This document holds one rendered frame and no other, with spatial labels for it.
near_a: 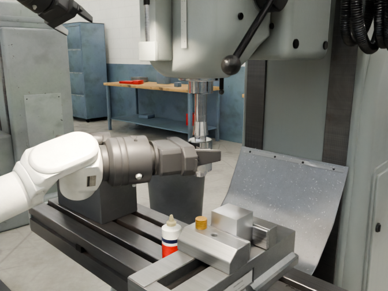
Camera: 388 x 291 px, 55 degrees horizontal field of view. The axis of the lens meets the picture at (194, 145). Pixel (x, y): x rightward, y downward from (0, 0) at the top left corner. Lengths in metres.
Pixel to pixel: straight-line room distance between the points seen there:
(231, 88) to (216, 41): 5.33
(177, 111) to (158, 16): 6.19
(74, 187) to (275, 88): 0.61
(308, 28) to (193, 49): 0.27
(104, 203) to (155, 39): 0.51
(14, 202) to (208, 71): 0.36
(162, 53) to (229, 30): 0.11
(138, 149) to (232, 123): 5.35
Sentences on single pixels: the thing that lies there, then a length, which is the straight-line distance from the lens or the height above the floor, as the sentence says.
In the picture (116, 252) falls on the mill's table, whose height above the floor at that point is 0.92.
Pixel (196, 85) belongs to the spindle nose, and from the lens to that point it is 0.68.
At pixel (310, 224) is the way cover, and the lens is 0.98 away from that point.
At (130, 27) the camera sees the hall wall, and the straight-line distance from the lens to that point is 7.70.
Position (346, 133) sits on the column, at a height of 1.17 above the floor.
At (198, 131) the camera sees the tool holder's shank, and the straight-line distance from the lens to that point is 0.70.
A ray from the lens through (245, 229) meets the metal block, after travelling 0.71.
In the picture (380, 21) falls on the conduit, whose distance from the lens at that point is 0.76.
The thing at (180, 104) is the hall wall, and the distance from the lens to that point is 6.70.
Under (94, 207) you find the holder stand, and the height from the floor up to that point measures 0.97.
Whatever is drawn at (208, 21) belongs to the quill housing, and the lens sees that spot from 0.60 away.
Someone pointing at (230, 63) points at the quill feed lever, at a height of 1.34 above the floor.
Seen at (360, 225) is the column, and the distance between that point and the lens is 1.06.
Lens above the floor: 1.35
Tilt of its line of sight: 14 degrees down
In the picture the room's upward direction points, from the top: straight up
